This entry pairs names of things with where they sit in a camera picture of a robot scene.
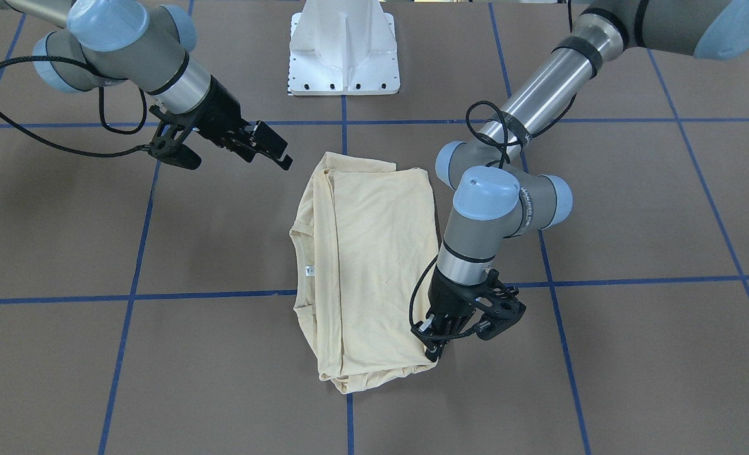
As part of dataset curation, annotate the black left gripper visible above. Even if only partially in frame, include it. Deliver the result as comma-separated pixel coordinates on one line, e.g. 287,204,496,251
411,262,479,363

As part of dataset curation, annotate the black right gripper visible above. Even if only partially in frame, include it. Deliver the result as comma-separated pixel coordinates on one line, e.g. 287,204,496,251
195,80,293,171

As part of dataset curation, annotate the cream long-sleeve printed shirt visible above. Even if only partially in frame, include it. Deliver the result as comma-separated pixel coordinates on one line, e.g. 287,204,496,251
290,152,439,394

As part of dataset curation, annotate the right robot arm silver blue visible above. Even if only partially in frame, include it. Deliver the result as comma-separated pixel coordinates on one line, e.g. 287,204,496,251
0,1,292,170

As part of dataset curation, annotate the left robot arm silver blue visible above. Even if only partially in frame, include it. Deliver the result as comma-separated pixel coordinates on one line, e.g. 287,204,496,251
409,1,749,362

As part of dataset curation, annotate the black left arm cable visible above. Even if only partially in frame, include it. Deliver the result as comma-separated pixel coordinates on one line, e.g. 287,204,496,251
408,100,577,345

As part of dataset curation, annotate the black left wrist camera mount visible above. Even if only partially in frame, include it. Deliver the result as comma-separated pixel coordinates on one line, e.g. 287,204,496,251
469,270,527,341

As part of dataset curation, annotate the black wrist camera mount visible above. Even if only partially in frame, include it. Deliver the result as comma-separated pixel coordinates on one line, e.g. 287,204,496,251
469,270,527,341
147,106,201,170

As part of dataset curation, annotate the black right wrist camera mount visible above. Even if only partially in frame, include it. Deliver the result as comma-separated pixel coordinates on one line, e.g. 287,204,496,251
147,106,201,170

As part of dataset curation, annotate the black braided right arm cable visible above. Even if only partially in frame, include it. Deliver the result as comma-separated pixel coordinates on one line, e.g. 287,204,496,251
0,56,160,159

